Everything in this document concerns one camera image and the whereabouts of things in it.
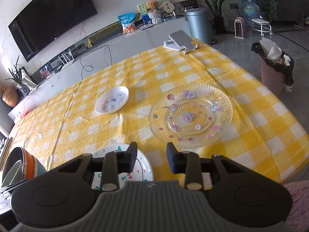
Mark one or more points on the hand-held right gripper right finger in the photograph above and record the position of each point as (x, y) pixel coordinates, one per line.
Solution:
(171, 159)

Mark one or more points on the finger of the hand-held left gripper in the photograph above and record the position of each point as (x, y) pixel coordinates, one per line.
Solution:
(7, 187)

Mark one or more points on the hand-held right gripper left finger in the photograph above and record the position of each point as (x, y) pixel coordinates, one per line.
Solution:
(131, 158)

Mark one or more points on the white fruit-print plate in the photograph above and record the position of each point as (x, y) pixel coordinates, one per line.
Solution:
(144, 166)

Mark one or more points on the green ceramic bowl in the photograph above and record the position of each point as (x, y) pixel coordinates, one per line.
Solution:
(17, 172)

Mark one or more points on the orange steel bowl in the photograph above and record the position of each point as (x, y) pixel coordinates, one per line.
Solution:
(29, 164)

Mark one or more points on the blue steel bowl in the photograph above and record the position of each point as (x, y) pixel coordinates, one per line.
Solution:
(39, 168)

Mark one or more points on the clear patterned glass plate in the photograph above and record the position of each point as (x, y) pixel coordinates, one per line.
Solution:
(193, 116)

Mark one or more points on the small white plate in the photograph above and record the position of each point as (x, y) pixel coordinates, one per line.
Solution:
(111, 101)

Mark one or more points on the pink storage box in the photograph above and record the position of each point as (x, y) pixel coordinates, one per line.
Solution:
(23, 113)

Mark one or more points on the copper vase with dried flowers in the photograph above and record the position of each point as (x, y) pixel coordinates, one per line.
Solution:
(10, 98)

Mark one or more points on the plant in glass vase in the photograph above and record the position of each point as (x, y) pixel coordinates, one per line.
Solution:
(23, 87)

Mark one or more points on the yellow checked tablecloth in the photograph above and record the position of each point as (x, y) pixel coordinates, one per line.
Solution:
(217, 65)

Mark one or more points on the white tote bag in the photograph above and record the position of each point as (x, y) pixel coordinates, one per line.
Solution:
(30, 78)

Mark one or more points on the white marble TV cabinet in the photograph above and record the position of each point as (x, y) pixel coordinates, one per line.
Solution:
(120, 46)

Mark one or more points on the white wifi router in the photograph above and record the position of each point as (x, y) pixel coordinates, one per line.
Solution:
(66, 58)

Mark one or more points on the pink bin with black bag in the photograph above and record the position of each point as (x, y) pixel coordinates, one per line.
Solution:
(272, 77)

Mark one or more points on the blue snack bag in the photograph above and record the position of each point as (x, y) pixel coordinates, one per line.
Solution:
(127, 24)

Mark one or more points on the grey-blue metal pedal bin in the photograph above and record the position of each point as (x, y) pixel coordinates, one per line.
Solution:
(199, 26)

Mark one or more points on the blue tissue pack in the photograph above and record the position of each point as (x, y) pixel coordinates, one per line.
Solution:
(146, 19)

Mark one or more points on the white knitted basket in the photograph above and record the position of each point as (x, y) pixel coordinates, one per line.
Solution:
(155, 17)

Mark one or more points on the small white heater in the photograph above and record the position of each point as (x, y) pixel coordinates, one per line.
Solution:
(240, 29)

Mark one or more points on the decorative display plate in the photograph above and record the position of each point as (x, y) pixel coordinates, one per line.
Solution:
(179, 9)

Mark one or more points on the round hand fan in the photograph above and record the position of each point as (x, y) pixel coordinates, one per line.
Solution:
(166, 7)

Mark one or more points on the green picture board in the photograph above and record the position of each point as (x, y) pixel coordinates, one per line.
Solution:
(142, 4)

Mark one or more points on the brown teddy bear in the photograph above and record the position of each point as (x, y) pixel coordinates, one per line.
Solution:
(152, 5)

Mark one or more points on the tall-leaf potted plant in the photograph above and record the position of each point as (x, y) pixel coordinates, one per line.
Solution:
(218, 12)

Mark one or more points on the white round stool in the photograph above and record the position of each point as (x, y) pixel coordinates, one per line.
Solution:
(261, 21)

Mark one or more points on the water jug with pump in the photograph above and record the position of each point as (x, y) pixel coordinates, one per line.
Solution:
(251, 9)

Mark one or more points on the dark grey cabinet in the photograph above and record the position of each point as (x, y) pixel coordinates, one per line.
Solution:
(292, 2)

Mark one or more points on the pink photo frame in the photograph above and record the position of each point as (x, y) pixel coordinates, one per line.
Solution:
(45, 73)

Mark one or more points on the black wall television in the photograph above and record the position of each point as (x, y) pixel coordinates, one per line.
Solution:
(53, 17)

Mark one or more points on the wall socket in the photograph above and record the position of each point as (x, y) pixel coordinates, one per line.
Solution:
(233, 6)

